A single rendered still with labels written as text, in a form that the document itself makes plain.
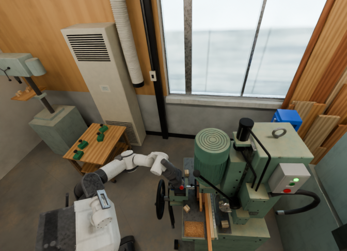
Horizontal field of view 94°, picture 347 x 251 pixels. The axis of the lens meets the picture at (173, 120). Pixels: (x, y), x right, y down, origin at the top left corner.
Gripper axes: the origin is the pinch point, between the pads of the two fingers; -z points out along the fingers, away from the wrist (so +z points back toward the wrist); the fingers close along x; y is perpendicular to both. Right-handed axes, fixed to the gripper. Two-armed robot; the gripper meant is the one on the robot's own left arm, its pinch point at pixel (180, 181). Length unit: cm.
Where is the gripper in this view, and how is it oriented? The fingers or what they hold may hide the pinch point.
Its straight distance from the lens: 113.1
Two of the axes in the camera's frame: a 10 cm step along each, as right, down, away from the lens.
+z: -5.5, -6.5, -5.2
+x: -0.6, 6.6, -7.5
